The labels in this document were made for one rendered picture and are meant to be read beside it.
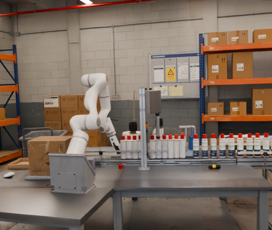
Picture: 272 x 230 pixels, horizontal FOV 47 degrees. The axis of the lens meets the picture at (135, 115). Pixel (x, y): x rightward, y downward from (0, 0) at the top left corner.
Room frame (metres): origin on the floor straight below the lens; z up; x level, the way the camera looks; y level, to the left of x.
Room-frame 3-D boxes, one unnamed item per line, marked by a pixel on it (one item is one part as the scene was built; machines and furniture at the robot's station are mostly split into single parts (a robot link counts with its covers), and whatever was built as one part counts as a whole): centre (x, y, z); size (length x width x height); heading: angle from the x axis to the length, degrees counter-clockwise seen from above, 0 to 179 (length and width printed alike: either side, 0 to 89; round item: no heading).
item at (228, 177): (2.82, 0.09, 0.82); 2.10 x 1.50 x 0.02; 85
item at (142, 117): (2.57, -0.06, 1.16); 0.04 x 0.04 x 0.67; 85
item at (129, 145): (2.73, 0.07, 0.98); 0.05 x 0.05 x 0.20
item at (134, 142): (2.71, 0.02, 0.98); 0.05 x 0.05 x 0.20
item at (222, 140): (2.66, -0.74, 0.98); 0.05 x 0.05 x 0.20
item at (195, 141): (2.67, -0.51, 0.98); 0.05 x 0.05 x 0.20
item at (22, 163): (2.79, 0.97, 0.85); 0.30 x 0.26 x 0.04; 85
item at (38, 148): (2.48, 0.67, 0.99); 0.30 x 0.24 x 0.27; 84
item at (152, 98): (2.62, -0.13, 1.38); 0.17 x 0.10 x 0.19; 141
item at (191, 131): (2.77, -0.45, 1.01); 0.14 x 0.13 x 0.26; 85
